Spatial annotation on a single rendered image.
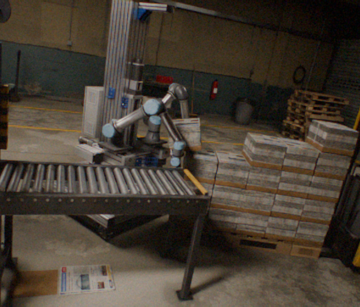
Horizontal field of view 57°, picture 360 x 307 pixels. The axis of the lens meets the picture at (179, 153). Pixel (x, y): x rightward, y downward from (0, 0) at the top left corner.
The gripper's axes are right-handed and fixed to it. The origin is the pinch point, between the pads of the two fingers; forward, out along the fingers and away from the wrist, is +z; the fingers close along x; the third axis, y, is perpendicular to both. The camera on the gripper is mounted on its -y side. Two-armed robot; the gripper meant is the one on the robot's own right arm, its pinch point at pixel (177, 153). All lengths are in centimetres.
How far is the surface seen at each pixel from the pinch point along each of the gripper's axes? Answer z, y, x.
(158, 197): -95, 0, 8
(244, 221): -3, -72, -55
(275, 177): -1, -32, -85
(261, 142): -3, 2, -74
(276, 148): -2, -4, -88
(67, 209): -115, 6, 58
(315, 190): -1, -49, -122
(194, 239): -85, -38, -11
